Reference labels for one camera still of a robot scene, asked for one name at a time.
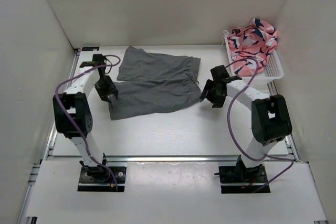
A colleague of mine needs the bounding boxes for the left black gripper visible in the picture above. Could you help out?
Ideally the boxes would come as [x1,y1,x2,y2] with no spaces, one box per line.
[94,75,119,103]

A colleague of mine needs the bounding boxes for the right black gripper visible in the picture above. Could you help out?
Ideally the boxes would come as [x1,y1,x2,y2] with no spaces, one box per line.
[200,79,226,109]

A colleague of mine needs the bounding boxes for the grey shorts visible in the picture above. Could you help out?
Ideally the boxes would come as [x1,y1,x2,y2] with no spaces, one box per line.
[110,46,201,120]

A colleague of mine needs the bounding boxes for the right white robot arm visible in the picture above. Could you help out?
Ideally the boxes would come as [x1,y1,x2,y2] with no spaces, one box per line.
[200,77,292,182]

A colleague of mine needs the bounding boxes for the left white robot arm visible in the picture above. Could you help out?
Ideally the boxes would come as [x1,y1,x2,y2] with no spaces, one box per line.
[52,54,121,186]

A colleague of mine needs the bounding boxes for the pink patterned shorts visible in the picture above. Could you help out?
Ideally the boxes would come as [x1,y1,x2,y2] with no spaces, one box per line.
[224,18,278,77]

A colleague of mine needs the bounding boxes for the black corner label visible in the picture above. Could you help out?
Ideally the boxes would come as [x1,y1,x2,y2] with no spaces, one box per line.
[81,47,100,51]

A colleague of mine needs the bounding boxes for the white plastic basket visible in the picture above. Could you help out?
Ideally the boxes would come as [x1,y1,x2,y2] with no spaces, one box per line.
[222,30,284,84]

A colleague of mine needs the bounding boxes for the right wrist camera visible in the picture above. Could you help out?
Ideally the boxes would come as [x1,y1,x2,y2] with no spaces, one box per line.
[211,65,229,82]

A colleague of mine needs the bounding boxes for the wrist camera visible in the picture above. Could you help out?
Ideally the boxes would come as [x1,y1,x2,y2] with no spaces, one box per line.
[211,65,229,82]
[92,54,107,72]

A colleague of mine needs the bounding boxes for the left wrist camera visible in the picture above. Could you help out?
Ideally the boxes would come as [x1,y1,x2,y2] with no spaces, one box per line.
[92,54,107,72]

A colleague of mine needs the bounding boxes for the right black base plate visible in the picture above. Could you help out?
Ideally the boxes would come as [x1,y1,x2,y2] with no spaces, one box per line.
[214,165,268,194]

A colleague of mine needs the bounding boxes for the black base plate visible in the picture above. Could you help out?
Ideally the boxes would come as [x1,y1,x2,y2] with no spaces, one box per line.
[214,165,268,194]
[77,166,127,193]

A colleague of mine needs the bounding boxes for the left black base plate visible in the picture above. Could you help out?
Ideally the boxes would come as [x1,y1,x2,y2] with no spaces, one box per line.
[77,166,127,193]

